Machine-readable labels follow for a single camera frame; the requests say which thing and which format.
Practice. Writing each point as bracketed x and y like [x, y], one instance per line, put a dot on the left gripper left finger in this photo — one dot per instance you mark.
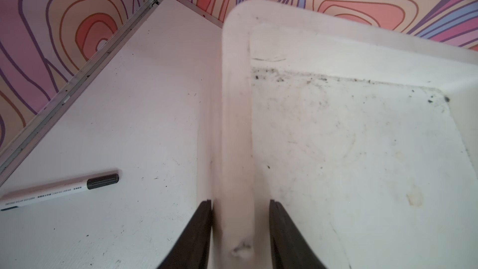
[191, 250]

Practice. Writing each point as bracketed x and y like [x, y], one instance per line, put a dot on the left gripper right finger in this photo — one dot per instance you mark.
[289, 249]

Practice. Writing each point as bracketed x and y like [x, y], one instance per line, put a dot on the white drawer cabinet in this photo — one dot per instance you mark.
[367, 137]

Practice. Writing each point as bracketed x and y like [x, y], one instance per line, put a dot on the black marker pen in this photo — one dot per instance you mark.
[27, 197]

